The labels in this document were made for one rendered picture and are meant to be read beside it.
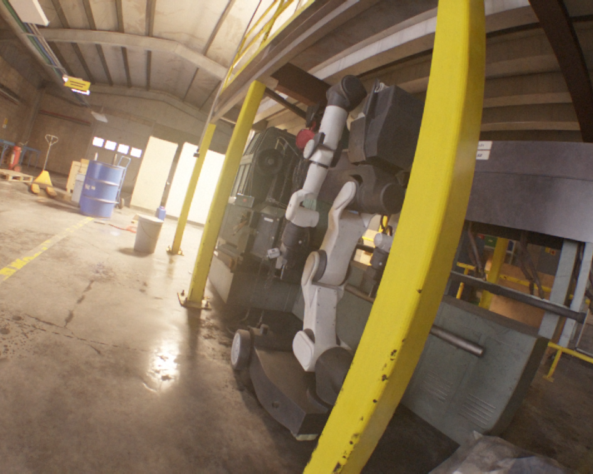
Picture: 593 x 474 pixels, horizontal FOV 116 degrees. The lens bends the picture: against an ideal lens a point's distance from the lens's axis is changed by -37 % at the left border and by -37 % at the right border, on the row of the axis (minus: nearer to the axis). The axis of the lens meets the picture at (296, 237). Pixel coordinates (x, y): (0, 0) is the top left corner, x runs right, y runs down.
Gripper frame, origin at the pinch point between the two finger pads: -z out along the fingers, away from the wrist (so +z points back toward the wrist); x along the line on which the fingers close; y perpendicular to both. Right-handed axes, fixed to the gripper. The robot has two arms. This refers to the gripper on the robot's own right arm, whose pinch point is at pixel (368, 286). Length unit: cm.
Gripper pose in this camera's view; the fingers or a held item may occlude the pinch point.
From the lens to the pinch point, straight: 141.7
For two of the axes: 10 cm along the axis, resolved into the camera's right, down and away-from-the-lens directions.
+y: -9.1, -2.5, -3.4
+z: 3.4, -9.1, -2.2
